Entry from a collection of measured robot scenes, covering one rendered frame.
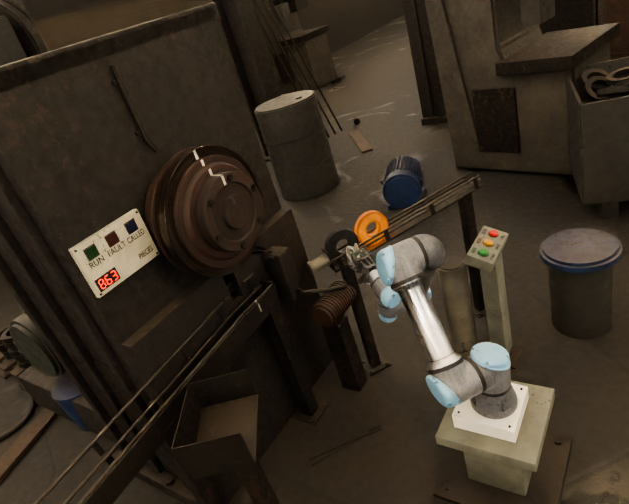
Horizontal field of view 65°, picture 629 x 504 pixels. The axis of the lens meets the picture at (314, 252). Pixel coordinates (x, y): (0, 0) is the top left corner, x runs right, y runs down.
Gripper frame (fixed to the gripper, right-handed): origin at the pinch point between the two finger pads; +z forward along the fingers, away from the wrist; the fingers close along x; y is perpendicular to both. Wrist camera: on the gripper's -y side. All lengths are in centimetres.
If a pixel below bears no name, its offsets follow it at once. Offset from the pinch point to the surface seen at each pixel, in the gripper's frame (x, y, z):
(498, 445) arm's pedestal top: -3, -14, -92
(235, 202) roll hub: 39, 45, 1
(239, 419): 68, 4, -51
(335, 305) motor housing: 13.9, -19.2, -8.9
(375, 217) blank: -17.8, 3.3, 7.8
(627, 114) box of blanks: -180, -12, 16
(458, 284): -37, -20, -27
